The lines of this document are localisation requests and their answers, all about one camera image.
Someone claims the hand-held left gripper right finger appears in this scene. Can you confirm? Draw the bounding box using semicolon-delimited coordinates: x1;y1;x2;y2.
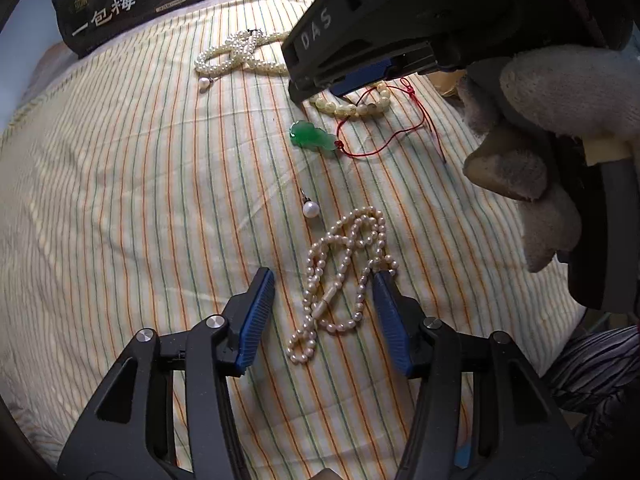
371;269;588;480

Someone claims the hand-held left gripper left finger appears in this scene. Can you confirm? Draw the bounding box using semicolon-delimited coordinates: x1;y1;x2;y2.
57;267;277;480

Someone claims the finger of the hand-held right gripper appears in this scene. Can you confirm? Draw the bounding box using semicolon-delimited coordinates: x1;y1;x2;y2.
287;42;441;107

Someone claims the yellowish bead bracelet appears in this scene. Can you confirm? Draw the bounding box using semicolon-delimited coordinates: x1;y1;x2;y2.
310;80;392;120

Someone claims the pink pearl necklace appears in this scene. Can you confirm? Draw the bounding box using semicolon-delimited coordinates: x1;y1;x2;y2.
286;206;398;367

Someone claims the green jade pendant red cord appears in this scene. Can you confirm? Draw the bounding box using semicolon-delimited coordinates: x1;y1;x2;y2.
290;77;448;163

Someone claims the white pearl necklace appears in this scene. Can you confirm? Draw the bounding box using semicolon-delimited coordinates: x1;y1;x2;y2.
194;29;296;78

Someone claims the person's right hand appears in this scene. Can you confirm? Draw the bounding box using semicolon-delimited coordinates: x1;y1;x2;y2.
457;42;640;273

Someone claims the person's striped dark clothing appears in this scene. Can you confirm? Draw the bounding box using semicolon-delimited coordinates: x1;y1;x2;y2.
542;325;640;461

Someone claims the black snack bag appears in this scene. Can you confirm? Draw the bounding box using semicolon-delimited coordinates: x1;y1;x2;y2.
51;0;208;59

